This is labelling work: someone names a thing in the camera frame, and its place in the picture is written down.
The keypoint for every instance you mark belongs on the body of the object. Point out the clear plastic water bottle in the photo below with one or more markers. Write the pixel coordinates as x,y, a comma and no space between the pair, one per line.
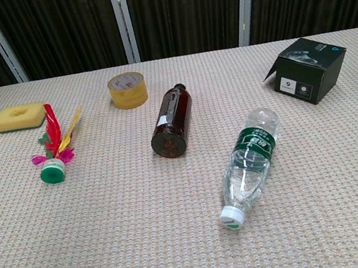
252,160

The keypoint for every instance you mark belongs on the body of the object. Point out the yellow packing tape roll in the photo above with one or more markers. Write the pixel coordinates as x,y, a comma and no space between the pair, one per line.
127,91

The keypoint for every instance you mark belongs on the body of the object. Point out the beige woven table cloth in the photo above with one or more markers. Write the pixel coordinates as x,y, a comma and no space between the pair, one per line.
190,206

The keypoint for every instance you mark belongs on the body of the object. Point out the brown amber glass bottle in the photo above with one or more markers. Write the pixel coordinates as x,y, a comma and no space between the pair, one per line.
171,121

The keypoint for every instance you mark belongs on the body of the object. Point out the yellow sponge with green pad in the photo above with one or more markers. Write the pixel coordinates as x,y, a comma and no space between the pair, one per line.
18,118

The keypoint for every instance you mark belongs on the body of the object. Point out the colourful feather shuttlecock green base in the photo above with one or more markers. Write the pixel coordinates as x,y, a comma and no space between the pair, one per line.
54,149

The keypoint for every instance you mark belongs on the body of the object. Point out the black cardboard box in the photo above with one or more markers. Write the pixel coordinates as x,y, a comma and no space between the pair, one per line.
311,70

